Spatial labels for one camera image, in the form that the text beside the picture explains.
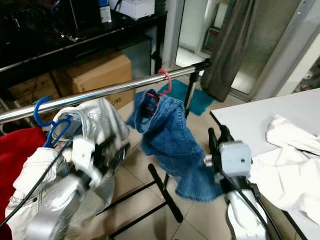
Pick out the pink plastic hanger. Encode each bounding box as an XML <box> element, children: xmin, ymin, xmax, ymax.
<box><xmin>147</xmin><ymin>68</ymin><xmax>174</xmax><ymax>119</ymax></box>

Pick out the blue denim skirt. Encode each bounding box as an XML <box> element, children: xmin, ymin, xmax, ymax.
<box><xmin>126</xmin><ymin>92</ymin><xmax>224</xmax><ymax>204</ymax></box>

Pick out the teal floor mat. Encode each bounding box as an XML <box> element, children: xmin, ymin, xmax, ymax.
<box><xmin>157</xmin><ymin>79</ymin><xmax>215</xmax><ymax>117</ymax></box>

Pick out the black clothes rack stand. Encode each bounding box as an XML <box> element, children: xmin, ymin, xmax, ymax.
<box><xmin>109</xmin><ymin>58</ymin><xmax>212</xmax><ymax>239</ymax></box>

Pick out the white hooded jacket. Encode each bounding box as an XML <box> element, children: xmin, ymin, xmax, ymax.
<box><xmin>250</xmin><ymin>115</ymin><xmax>320</xmax><ymax>227</ymax></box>

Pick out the large cardboard box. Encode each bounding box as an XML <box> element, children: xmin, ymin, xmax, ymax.
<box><xmin>54</xmin><ymin>50</ymin><xmax>136</xmax><ymax>109</ymax></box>

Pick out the grey curtain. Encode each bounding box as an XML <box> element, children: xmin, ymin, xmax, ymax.
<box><xmin>200</xmin><ymin>0</ymin><xmax>259</xmax><ymax>104</ymax></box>

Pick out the small cardboard box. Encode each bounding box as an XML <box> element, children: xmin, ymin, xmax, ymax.
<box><xmin>7</xmin><ymin>72</ymin><xmax>64</xmax><ymax>107</ymax></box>

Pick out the black glossy desk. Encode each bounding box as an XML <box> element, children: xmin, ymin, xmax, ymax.
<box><xmin>0</xmin><ymin>10</ymin><xmax>169</xmax><ymax>90</ymax></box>

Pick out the white bottle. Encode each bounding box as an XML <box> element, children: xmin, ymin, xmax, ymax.
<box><xmin>100</xmin><ymin>0</ymin><xmax>113</xmax><ymax>24</ymax></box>

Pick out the white appliance box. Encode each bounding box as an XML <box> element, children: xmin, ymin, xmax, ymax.
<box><xmin>120</xmin><ymin>0</ymin><xmax>156</xmax><ymax>21</ymax></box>

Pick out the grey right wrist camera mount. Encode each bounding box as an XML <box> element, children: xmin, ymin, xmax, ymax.
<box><xmin>219</xmin><ymin>141</ymin><xmax>253</xmax><ymax>177</ymax></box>

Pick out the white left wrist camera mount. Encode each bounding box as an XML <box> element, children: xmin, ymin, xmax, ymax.
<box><xmin>72</xmin><ymin>137</ymin><xmax>99</xmax><ymax>176</ymax></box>

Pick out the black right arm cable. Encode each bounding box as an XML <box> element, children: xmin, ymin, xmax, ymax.
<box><xmin>217</xmin><ymin>169</ymin><xmax>287</xmax><ymax>240</ymax></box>

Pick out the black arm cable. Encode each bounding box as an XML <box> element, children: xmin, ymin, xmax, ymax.
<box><xmin>217</xmin><ymin>169</ymin><xmax>287</xmax><ymax>240</ymax></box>
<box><xmin>0</xmin><ymin>141</ymin><xmax>76</xmax><ymax>229</ymax></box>

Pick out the chrome clothes rail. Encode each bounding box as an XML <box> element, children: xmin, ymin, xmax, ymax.
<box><xmin>0</xmin><ymin>60</ymin><xmax>209</xmax><ymax>126</ymax></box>

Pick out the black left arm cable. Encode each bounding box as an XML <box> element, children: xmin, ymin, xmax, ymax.
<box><xmin>0</xmin><ymin>141</ymin><xmax>76</xmax><ymax>229</ymax></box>

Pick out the aluminium sliding door frame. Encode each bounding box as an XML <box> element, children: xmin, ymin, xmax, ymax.
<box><xmin>162</xmin><ymin>0</ymin><xmax>320</xmax><ymax>102</ymax></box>

